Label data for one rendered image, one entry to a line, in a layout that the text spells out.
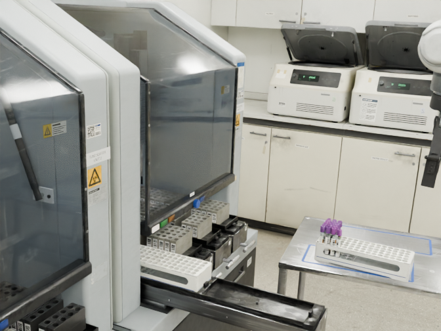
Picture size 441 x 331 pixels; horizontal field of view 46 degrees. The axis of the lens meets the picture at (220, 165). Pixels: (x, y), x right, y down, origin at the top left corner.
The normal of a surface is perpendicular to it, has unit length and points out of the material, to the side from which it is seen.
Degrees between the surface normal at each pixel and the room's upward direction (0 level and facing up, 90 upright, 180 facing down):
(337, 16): 90
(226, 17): 90
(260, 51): 90
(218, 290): 0
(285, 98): 90
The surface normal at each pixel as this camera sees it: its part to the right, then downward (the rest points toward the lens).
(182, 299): -0.43, 0.23
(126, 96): 0.91, 0.15
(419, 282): 0.04, -0.96
